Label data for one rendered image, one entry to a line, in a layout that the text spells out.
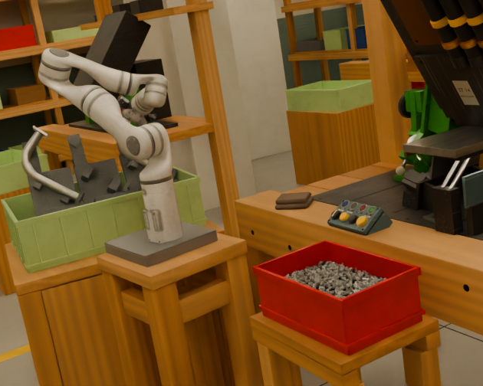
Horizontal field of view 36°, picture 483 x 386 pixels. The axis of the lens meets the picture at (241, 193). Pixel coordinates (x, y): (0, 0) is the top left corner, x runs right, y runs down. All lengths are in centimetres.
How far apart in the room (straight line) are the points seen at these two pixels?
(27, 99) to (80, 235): 592
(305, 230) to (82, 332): 81
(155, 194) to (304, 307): 68
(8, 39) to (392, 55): 609
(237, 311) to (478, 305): 78
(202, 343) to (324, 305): 96
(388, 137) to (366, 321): 122
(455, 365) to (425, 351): 149
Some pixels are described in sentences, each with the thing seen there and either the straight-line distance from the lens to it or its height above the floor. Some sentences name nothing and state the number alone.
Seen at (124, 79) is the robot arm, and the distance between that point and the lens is 233.
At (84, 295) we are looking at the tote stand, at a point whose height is 70.
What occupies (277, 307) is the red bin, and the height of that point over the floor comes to 84.
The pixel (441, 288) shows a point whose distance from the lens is 168.
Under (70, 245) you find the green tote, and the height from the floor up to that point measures 84.
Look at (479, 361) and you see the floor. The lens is 314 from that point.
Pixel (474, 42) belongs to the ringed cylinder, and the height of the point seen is 134.
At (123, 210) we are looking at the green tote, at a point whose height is 91.
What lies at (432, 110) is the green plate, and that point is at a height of 117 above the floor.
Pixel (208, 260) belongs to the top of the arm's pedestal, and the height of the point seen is 83.
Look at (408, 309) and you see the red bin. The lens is 157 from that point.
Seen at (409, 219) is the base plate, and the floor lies 90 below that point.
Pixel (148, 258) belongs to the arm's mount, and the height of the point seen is 87.
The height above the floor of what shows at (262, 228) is 83.
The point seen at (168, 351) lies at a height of 63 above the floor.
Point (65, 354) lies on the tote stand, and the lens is 244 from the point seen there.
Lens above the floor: 149
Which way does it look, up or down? 14 degrees down
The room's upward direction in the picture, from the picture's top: 9 degrees counter-clockwise
